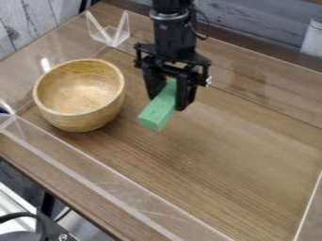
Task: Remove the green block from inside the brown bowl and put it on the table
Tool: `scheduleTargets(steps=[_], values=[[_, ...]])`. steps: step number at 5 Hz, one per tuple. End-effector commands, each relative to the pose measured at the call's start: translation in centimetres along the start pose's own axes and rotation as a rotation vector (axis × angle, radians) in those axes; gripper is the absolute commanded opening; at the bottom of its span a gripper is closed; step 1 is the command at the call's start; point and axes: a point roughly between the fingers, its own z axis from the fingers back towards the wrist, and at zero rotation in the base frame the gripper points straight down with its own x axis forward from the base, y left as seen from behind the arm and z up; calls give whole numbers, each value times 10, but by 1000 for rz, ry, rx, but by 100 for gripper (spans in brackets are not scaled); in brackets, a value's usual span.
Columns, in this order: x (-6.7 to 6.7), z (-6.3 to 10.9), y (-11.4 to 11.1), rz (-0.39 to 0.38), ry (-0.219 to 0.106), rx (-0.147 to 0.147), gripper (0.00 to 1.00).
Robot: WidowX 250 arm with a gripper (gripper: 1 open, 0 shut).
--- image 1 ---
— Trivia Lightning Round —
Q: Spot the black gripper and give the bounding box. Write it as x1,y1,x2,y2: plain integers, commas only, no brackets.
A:
136,10,212,111

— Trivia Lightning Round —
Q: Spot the green rectangular block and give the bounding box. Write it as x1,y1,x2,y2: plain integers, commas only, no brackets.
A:
140,79,177,131

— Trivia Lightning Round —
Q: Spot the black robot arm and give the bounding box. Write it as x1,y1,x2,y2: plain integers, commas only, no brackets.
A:
134,0,212,111

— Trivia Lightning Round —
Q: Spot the brown wooden bowl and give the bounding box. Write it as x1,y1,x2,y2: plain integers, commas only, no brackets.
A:
33,58,126,132

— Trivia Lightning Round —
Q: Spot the white cylindrical container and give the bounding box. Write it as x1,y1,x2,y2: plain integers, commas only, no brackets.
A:
301,17,322,58

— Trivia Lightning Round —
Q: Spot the black table leg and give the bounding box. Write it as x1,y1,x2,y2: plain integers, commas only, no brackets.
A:
41,192,55,217

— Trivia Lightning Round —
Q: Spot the clear acrylic tray wall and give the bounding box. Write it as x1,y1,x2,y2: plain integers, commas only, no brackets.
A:
0,16,322,241

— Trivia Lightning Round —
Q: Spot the black metal bracket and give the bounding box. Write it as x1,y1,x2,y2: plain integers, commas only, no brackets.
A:
37,215,79,241

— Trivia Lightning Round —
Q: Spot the black cable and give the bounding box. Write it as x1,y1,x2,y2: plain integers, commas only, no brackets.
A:
0,212,49,241

